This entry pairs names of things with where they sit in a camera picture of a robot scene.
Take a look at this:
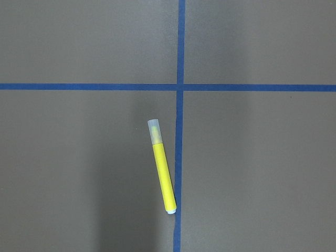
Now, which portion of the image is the yellow marker pen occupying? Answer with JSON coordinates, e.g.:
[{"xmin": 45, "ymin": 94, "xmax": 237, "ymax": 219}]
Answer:
[{"xmin": 148, "ymin": 119, "xmax": 177, "ymax": 215}]

